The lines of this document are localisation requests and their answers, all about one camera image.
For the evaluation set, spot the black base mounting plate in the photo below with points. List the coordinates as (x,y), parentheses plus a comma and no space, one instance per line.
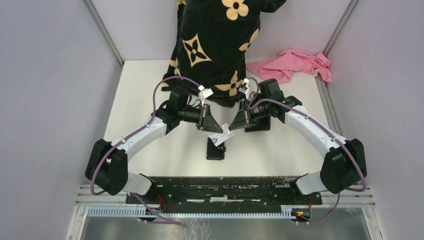
(227,195)

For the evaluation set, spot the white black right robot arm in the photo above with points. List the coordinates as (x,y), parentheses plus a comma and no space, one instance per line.
(344,162)

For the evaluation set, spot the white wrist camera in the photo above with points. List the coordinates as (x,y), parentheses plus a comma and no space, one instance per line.
(244,88)
(204,93)

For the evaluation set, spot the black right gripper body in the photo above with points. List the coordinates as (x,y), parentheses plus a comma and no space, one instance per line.
(251,114)

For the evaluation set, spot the pink cloth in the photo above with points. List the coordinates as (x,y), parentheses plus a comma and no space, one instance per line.
(283,66)

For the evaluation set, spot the black plastic bin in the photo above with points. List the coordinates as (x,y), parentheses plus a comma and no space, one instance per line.
(262,124)

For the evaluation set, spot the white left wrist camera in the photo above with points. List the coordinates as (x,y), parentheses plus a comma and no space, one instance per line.
(204,93)

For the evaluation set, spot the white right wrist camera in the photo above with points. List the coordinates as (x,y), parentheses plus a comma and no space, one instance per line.
(244,88)

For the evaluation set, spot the white slotted cable duct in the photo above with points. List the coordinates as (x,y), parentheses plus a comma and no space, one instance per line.
(142,212)

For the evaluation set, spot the black leather card holder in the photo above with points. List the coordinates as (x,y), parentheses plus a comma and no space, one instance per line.
(215,153)

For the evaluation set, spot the black floral blanket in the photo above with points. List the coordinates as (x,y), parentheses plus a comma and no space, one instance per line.
(213,37)

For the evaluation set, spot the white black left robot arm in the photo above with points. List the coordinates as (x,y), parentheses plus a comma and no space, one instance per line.
(107,166)

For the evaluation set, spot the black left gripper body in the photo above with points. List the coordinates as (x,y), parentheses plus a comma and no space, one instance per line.
(195,115)

